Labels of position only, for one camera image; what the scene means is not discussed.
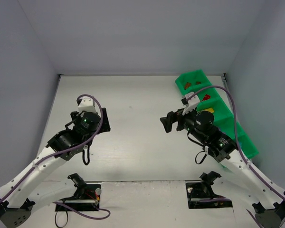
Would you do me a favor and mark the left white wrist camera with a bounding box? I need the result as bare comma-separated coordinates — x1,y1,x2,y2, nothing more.
76,96,96,113

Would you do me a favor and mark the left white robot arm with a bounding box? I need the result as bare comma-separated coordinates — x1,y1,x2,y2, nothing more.
0,108,111,228

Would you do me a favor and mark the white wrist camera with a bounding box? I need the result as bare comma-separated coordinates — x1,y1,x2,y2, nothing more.
76,96,96,113
181,92,200,116

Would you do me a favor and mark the purple cable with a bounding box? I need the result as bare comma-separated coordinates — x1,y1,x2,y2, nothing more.
186,85,285,226
0,94,111,219

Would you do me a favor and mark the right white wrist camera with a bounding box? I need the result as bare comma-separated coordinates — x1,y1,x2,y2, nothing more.
181,92,200,116

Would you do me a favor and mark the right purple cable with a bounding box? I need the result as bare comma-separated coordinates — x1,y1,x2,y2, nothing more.
186,85,285,226

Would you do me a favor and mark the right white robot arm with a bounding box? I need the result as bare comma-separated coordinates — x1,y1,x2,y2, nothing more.
160,109,285,228

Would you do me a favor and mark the yellow lego plate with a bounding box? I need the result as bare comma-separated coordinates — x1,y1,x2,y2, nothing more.
205,108,214,113

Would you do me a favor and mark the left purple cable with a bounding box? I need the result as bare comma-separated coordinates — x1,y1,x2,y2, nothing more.
0,94,111,219

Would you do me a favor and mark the red lego brick single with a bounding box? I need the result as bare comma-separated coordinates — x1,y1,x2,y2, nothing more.
202,94,211,101

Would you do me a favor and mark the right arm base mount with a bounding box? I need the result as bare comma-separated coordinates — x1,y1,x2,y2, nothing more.
185,181,233,209

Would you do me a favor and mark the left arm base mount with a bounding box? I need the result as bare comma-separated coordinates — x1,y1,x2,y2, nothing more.
57,182,102,212

